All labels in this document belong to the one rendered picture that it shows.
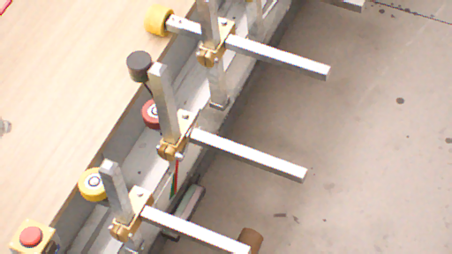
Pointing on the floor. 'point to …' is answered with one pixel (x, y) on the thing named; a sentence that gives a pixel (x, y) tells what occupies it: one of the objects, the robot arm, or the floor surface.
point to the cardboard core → (251, 239)
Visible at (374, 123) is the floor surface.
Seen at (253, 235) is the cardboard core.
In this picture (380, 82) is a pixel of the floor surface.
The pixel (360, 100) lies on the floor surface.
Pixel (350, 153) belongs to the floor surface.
